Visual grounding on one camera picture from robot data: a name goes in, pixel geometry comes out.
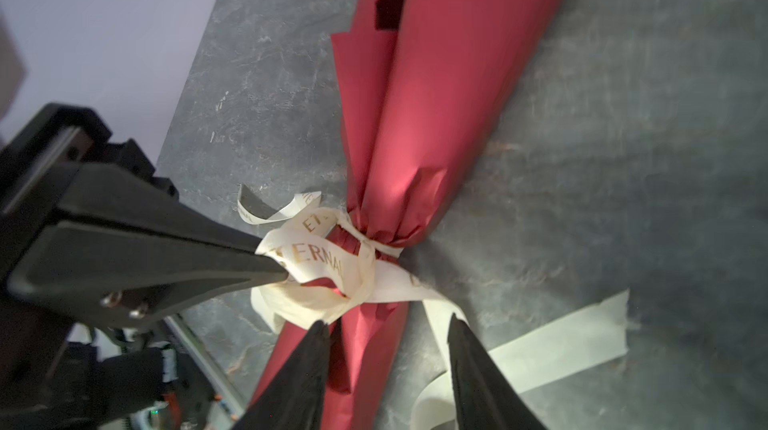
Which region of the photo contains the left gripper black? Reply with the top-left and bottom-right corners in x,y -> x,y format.
1,104 -> 287,406

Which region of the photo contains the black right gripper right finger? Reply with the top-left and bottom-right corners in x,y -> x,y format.
447,316 -> 545,430

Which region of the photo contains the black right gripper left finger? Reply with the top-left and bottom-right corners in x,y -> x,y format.
232,321 -> 330,430

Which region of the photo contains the cream printed ribbon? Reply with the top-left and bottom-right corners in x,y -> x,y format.
238,186 -> 629,429

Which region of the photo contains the dark red wrapping paper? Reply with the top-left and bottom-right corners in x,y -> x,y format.
253,0 -> 562,429

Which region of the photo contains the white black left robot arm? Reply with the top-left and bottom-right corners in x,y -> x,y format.
1,104 -> 285,429

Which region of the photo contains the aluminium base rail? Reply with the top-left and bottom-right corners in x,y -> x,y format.
164,315 -> 246,422

